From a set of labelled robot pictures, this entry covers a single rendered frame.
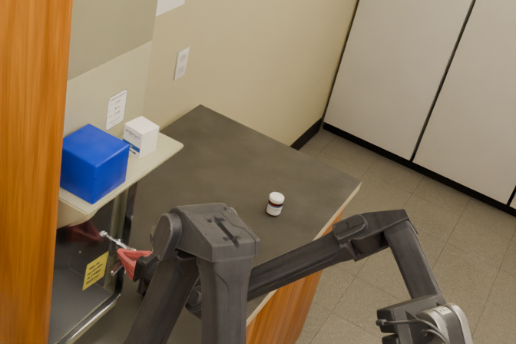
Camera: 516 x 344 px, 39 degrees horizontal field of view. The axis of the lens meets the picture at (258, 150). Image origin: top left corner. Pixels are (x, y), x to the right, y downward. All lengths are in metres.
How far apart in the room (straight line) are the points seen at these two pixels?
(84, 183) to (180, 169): 1.14
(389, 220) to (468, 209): 3.07
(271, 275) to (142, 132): 0.40
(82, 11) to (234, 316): 0.60
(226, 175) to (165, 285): 1.43
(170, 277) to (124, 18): 0.55
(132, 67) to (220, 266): 0.65
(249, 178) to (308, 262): 1.02
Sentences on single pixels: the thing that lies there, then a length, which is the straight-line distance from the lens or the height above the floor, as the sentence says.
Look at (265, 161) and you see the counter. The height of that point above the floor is 0.94.
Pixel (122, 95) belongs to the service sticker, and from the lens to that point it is 1.52.
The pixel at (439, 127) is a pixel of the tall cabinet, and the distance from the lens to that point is 4.46.
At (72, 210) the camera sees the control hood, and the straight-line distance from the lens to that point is 1.39.
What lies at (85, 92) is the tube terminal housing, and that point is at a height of 1.67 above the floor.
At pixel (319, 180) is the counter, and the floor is 0.94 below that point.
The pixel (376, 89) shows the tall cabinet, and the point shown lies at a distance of 4.50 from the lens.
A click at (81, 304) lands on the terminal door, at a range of 1.78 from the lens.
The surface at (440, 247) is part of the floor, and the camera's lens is 4.14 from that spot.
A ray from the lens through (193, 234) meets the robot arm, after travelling 0.98.
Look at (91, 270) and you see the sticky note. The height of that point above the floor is 1.18.
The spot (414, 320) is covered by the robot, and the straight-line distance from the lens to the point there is 0.98.
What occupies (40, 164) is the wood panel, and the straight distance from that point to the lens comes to 1.26.
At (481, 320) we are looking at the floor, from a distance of 3.82.
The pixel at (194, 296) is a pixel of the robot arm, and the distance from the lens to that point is 1.59.
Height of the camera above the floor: 2.38
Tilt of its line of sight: 33 degrees down
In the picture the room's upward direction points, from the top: 14 degrees clockwise
